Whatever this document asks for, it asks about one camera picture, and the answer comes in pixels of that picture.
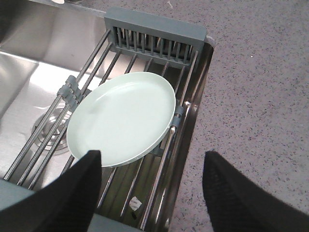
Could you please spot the grey sink drying rack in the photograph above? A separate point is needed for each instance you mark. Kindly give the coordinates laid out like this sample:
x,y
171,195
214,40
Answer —
x,y
144,72

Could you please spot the light green round plate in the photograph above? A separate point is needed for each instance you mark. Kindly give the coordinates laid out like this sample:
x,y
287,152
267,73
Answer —
x,y
124,118

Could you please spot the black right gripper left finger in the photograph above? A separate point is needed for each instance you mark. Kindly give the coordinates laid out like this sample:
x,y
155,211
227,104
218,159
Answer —
x,y
65,205

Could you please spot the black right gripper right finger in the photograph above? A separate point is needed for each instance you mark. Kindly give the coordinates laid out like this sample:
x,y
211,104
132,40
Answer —
x,y
236,204

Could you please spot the stainless steel sink basin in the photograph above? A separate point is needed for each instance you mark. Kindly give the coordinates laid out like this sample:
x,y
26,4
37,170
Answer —
x,y
48,72

